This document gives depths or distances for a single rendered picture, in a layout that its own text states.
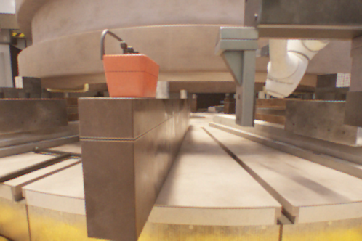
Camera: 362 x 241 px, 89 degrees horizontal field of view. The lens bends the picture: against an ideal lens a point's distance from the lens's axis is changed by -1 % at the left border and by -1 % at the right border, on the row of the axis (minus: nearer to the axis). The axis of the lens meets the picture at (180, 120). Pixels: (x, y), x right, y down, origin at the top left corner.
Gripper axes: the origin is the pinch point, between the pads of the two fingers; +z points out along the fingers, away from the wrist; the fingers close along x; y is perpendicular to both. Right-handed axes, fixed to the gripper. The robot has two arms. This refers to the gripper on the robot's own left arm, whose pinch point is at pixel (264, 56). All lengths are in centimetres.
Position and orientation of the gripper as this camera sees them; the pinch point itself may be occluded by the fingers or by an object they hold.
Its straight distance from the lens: 114.6
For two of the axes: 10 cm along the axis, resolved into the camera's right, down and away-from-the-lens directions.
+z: -1.0, -1.2, 9.9
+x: -9.9, 0.1, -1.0
